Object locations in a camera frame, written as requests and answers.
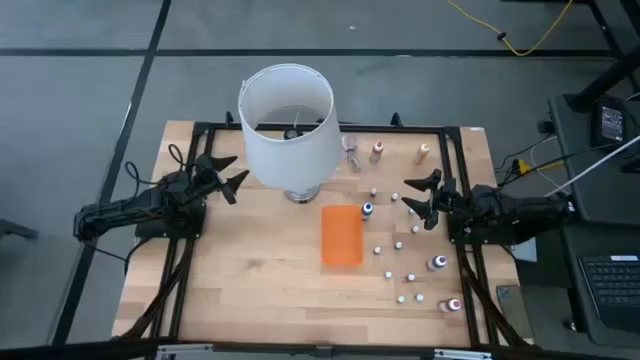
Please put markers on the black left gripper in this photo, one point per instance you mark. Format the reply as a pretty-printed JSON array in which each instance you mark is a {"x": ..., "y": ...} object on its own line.
[{"x": 200, "y": 177}]

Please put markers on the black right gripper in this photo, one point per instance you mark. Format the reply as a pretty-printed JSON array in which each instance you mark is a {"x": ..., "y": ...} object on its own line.
[{"x": 455, "y": 200}]

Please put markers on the yellow food coloring bottle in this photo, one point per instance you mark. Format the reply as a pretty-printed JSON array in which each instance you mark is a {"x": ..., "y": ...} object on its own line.
[{"x": 422, "y": 153}]

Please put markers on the blue food coloring bottle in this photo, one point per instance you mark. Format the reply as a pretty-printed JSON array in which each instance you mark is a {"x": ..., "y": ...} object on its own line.
[{"x": 367, "y": 209}]

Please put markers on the red food coloring bottle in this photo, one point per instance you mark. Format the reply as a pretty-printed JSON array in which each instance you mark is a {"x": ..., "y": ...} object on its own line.
[{"x": 376, "y": 152}]

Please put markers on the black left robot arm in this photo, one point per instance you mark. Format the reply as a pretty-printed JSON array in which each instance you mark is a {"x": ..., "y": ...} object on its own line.
[{"x": 125, "y": 207}]

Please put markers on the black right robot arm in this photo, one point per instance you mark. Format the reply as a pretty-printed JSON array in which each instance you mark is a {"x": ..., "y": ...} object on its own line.
[{"x": 525, "y": 210}]

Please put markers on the purple food coloring bottle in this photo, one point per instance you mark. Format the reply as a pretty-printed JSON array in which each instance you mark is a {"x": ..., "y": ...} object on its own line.
[{"x": 438, "y": 262}]

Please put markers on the pink food coloring bottle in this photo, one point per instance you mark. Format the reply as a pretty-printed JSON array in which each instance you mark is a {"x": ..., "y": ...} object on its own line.
[{"x": 452, "y": 304}]

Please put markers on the white shade silver table lamp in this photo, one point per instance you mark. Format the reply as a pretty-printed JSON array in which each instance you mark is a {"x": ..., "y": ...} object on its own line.
[{"x": 295, "y": 155}]

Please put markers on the clear plastic wrapper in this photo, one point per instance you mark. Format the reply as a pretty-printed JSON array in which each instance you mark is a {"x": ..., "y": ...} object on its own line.
[{"x": 350, "y": 145}]

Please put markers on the orange translucent plastic container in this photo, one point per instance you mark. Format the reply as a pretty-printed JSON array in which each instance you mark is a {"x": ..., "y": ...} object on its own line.
[{"x": 342, "y": 235}]

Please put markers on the black side desk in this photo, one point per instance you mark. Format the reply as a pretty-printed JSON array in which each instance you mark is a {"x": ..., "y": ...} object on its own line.
[{"x": 600, "y": 190}]

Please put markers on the black laptop keyboard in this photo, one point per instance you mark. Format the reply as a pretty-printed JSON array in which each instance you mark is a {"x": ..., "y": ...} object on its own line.
[{"x": 615, "y": 292}]

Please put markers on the black stand leg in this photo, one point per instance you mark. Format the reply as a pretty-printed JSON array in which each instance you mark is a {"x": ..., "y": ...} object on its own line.
[{"x": 607, "y": 77}]

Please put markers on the grey chair base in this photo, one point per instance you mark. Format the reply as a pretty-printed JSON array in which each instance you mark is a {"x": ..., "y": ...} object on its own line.
[{"x": 15, "y": 229}]

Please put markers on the black aluminium table frame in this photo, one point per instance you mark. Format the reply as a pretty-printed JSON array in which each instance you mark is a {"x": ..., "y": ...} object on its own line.
[{"x": 400, "y": 128}]

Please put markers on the silver metal bracket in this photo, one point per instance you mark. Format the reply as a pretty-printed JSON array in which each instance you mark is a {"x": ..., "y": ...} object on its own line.
[
  {"x": 185, "y": 350},
  {"x": 462, "y": 354}
]

